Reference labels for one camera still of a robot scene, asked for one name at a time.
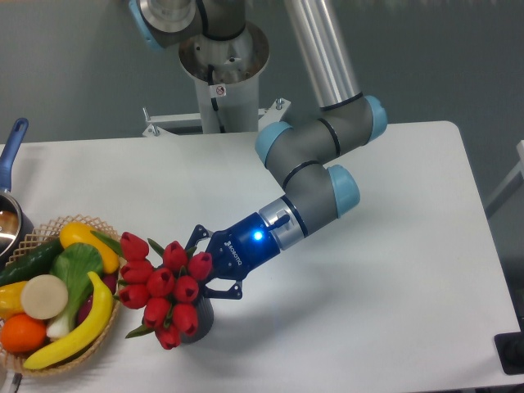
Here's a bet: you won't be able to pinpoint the yellow banana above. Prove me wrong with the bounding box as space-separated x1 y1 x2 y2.
23 271 114 370

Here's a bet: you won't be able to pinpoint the white furniture leg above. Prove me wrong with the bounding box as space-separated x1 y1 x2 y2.
484 140 523 219

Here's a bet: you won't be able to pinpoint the black device at table edge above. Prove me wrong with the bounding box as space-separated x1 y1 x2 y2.
494 332 523 375

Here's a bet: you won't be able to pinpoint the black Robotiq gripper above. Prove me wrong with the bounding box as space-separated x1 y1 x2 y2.
185 213 281 300

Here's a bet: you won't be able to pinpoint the white metal base frame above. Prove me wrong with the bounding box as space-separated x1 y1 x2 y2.
142 97 291 138

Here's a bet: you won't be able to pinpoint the yellow squash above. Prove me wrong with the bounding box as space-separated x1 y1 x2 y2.
59 221 120 274

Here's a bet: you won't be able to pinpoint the woven wicker basket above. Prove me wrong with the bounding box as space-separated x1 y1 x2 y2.
1 215 120 377

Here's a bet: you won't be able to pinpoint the orange fruit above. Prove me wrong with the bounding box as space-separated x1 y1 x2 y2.
1 314 47 353

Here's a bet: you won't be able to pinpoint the blue handled saucepan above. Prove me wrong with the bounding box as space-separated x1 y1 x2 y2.
1 118 34 269

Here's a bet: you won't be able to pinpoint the green bok choy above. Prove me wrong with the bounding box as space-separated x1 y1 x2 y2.
47 242 103 341

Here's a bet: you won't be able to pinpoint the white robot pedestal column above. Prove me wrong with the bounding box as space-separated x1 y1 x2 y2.
178 22 269 133

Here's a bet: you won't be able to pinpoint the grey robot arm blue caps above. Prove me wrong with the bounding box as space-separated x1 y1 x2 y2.
129 1 387 300

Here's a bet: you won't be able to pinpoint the yellow bell pepper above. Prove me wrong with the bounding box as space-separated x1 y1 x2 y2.
0 281 27 320

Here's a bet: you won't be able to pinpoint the beige round disc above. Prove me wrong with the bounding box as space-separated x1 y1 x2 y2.
20 274 69 320

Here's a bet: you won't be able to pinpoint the red tulip bouquet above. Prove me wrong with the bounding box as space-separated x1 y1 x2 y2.
93 232 213 350

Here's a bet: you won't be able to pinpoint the dark red vegetable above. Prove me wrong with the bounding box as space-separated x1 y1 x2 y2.
76 273 118 325

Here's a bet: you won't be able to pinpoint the dark grey ribbed vase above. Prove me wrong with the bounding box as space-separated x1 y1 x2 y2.
181 297 215 344

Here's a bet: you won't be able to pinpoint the green cucumber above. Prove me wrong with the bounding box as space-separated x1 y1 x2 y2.
1 238 63 286

